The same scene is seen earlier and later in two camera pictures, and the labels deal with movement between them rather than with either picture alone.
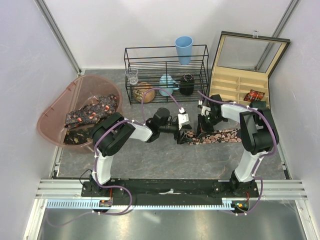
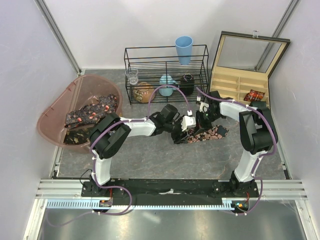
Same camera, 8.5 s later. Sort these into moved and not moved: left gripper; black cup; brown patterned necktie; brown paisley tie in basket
Moved: brown patterned necktie
Not moved: left gripper; black cup; brown paisley tie in basket
